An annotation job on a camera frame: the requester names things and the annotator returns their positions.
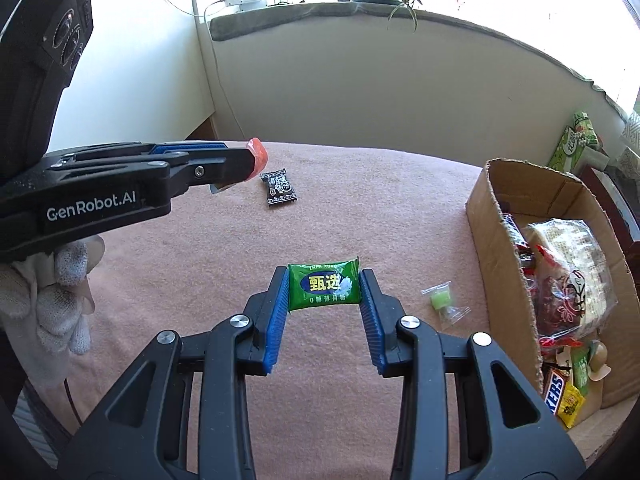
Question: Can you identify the dark red dried fruit packet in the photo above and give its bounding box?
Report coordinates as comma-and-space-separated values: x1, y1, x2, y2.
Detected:
527, 260, 608, 356

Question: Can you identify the cardboard box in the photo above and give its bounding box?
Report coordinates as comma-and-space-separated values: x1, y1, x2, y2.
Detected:
465, 157, 640, 431

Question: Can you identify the yellow snack packet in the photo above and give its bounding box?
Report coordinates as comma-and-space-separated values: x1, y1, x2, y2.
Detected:
556, 385, 587, 430

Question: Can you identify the black candy packet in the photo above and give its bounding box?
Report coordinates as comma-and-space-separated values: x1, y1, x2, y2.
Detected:
260, 167, 301, 209

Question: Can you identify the person's left hand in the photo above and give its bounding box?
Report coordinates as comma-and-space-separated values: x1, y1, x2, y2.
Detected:
0, 234, 106, 388

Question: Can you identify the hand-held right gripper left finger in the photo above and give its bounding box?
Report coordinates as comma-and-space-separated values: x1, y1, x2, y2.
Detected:
57, 266, 292, 480

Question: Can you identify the green drink packet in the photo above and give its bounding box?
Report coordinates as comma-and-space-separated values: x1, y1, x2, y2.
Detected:
570, 111, 599, 149

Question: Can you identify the dark red shoe box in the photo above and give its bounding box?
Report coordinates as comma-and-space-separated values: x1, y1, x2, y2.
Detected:
580, 157, 640, 246

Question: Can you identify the brown printed chocolate bar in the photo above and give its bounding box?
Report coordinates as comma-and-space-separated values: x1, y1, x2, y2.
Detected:
542, 365, 571, 416

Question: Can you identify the orange snack packet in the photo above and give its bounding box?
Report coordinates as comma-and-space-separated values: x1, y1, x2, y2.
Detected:
210, 136, 271, 196

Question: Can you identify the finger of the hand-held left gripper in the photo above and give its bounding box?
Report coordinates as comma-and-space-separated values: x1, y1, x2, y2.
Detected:
50, 141, 237, 157
45, 146, 256, 201

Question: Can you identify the white cabinet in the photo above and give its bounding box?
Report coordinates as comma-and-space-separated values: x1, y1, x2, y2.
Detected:
30, 0, 221, 161

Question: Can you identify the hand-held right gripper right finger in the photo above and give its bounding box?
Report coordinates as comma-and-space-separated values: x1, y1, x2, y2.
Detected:
359, 268, 587, 480

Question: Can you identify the green printed carton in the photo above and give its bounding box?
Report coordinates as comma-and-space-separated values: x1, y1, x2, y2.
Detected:
547, 125, 586, 173

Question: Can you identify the brown egg snack packet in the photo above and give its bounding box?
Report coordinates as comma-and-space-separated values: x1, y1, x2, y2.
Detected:
585, 340, 613, 383

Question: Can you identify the red snack stick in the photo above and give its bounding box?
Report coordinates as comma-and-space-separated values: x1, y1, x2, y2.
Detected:
520, 242, 556, 281

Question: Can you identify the clear sliced bread packet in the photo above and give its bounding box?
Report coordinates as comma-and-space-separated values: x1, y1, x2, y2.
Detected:
522, 218, 621, 341

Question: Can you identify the white lace cloth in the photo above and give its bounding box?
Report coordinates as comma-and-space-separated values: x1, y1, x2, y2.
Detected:
619, 109, 640, 181

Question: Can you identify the clear packet with green candy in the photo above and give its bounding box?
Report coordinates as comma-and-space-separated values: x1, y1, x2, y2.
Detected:
420, 280, 472, 332

